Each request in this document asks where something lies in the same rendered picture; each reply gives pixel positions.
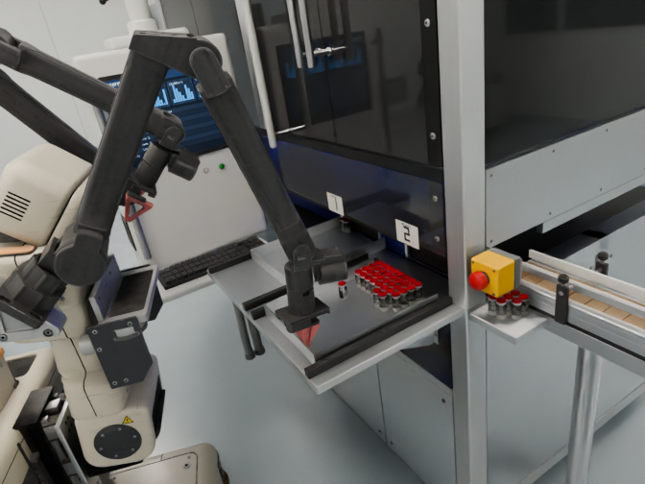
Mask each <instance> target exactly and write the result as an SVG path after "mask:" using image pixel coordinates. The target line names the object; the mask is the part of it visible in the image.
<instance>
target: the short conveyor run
mask: <svg viewBox="0 0 645 484"><path fill-rule="evenodd" d="M529 257H530V258H531V260H529V261H528V262H527V263H526V262H523V261H522V273H521V283H520V285H519V287H517V288H515V289H513V290H518V291H519V292H520V294H527V295H528V296H529V300H528V301H529V308H531V309H533V310H535V311H536V312H538V313H540V314H542V315H545V316H547V317H549V319H550V320H549V326H547V327H545V328H544V329H546V330H548V331H550V332H552V333H554V334H556V335H558V336H560V337H561V338H563V339H565V340H567V341H569V342H571V343H573V344H575V345H577V346H579V347H582V348H584V349H586V350H588V351H591V352H593V353H595V354H597V355H599V356H601V357H603V358H605V359H607V360H608V361H610V362H612V363H614V364H616V365H618V366H620V367H622V368H624V369H626V370H628V371H630V372H632V373H634V374H636V375H640V376H642V377H644V378H645V289H644V288H642V287H639V286H636V285H633V284H630V283H627V282H625V281H622V280H620V279H617V278H612V277H609V276H608V271H609V264H608V263H606V262H605V261H606V260H608V259H609V254H608V253H607V252H600V253H598V256H597V258H598V259H599V260H601V261H599V260H598V261H596V266H595V271H592V270H589V269H587V268H584V267H581V266H578V265H575V264H573V263H570V262H567V261H564V260H561V259H558V258H555V257H553V256H551V255H548V254H543V253H540V252H537V251H534V250H529Z"/></svg>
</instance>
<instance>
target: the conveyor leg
mask: <svg viewBox="0 0 645 484"><path fill-rule="evenodd" d="M602 362H603V357H601V356H599V355H597V354H595V353H593V352H591V351H588V350H586V349H584V348H582V347H579V346H578V350H577V361H576V371H575V381H574V392H573V401H572V412H571V423H570V433H569V443H568V453H567V464H566V474H565V484H587V481H588V473H589V464H590V456H591V449H592V441H593V433H594V425H595V417H596V409H597V401H598V394H599V386H600V378H601V370H602Z"/></svg>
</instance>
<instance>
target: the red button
mask: <svg viewBox="0 0 645 484"><path fill-rule="evenodd" d="M468 282H469V285H470V286H471V287H472V288H473V289H474V290H477V291H481V290H483V289H485V288H487V287H488V279H487V277H486V276H485V275H484V274H483V273H482V272H480V271H476V272H474V273H472V274H470V275H469V278H468Z"/></svg>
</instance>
